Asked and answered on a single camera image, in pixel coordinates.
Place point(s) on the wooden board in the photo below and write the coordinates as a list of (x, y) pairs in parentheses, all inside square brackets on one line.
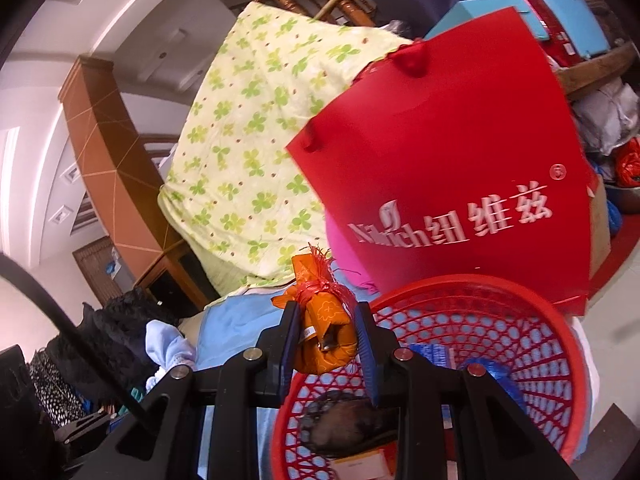
[(600, 72)]

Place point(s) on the black plastic bag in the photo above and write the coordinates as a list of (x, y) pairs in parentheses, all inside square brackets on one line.
[(345, 425)]

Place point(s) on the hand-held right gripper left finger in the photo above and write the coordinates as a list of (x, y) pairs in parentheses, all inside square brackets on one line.
[(290, 355)]

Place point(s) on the green clover print quilt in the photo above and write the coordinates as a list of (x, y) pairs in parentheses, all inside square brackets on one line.
[(240, 160)]

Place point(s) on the wooden cabinet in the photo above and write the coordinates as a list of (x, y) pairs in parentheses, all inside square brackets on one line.
[(110, 150)]

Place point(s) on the light blue garment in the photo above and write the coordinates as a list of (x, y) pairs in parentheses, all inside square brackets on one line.
[(167, 350)]

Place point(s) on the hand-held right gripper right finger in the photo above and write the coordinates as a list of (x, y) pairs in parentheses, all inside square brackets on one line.
[(367, 360)]

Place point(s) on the beige mattress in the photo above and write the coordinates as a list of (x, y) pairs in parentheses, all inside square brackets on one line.
[(192, 325)]

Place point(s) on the orange cloth pouch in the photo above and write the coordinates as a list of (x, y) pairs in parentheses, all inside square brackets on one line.
[(325, 320)]

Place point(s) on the black clothes heap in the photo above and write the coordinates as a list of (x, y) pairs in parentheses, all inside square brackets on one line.
[(115, 325)]

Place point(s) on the red paper bag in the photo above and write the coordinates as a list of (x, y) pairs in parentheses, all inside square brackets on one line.
[(440, 160)]

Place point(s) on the grey plastic bags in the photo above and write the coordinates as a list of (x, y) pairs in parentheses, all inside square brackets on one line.
[(610, 115)]

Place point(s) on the blue blanket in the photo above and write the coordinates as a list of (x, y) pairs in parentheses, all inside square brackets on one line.
[(235, 325)]

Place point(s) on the brown lattice door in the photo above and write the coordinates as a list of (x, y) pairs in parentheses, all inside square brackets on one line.
[(97, 270)]

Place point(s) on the white orange box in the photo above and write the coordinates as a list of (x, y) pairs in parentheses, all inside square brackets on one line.
[(360, 465)]

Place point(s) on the red plastic basket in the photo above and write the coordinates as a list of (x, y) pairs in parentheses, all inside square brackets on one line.
[(545, 360)]

